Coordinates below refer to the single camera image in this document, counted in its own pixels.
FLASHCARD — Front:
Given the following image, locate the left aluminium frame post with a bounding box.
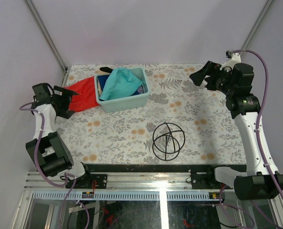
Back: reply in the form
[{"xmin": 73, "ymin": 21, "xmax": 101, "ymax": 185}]
[{"xmin": 23, "ymin": 0, "xmax": 68, "ymax": 73}]

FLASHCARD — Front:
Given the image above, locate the right aluminium frame post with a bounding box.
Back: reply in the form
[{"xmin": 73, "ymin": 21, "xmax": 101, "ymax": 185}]
[{"xmin": 241, "ymin": 0, "xmax": 276, "ymax": 50}]

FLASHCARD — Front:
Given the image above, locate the light teal plastic bin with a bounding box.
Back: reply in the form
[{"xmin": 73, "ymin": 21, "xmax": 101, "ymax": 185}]
[{"xmin": 94, "ymin": 67, "xmax": 150, "ymax": 113}]

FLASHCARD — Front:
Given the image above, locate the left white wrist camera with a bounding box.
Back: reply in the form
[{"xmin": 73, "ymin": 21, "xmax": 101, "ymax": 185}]
[{"xmin": 31, "ymin": 101, "xmax": 49, "ymax": 115}]

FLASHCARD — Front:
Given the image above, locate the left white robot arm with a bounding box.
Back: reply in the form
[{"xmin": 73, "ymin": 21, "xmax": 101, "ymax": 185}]
[{"xmin": 20, "ymin": 83, "xmax": 93, "ymax": 188}]

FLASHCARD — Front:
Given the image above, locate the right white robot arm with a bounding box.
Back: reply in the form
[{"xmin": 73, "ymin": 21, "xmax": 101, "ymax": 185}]
[{"xmin": 190, "ymin": 61, "xmax": 283, "ymax": 200}]

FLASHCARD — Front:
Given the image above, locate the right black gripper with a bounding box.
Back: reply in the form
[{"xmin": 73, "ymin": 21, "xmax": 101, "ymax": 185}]
[{"xmin": 189, "ymin": 61, "xmax": 235, "ymax": 96}]

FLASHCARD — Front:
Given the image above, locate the red cloth hat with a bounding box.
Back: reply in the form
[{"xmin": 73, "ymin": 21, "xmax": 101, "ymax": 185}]
[{"xmin": 66, "ymin": 76, "xmax": 99, "ymax": 112}]

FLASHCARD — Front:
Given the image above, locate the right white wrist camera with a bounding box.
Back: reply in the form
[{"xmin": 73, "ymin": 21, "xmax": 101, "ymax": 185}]
[{"xmin": 220, "ymin": 50, "xmax": 241, "ymax": 70}]

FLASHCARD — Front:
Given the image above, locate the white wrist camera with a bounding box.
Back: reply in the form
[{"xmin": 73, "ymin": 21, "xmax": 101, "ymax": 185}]
[
  {"xmin": 31, "ymin": 101, "xmax": 49, "ymax": 115},
  {"xmin": 220, "ymin": 50, "xmax": 241, "ymax": 70}
]

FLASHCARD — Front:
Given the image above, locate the floral table mat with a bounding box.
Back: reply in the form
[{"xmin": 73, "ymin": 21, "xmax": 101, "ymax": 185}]
[{"xmin": 56, "ymin": 64, "xmax": 246, "ymax": 165}]

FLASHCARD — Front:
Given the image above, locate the teal bucket hat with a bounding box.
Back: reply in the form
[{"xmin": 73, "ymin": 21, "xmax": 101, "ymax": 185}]
[{"xmin": 97, "ymin": 68, "xmax": 143, "ymax": 101}]

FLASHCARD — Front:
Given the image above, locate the aluminium front rail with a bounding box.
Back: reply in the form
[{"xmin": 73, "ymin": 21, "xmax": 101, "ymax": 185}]
[{"xmin": 24, "ymin": 171, "xmax": 281, "ymax": 191}]

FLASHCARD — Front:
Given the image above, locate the dark blue bucket hat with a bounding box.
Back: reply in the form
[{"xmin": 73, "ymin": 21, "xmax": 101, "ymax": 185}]
[{"xmin": 132, "ymin": 85, "xmax": 148, "ymax": 96}]

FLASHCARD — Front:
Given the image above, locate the black wire hat stand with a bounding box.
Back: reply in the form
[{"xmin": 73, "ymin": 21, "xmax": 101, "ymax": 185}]
[{"xmin": 152, "ymin": 122, "xmax": 186, "ymax": 162}]

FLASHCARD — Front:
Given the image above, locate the black beige cap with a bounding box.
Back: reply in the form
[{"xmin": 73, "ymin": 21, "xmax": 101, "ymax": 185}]
[{"xmin": 99, "ymin": 67, "xmax": 113, "ymax": 73}]

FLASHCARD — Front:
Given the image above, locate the aluminium frame post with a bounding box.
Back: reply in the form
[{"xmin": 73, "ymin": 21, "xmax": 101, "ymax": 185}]
[
  {"xmin": 23, "ymin": 0, "xmax": 68, "ymax": 73},
  {"xmin": 241, "ymin": 0, "xmax": 276, "ymax": 50}
]

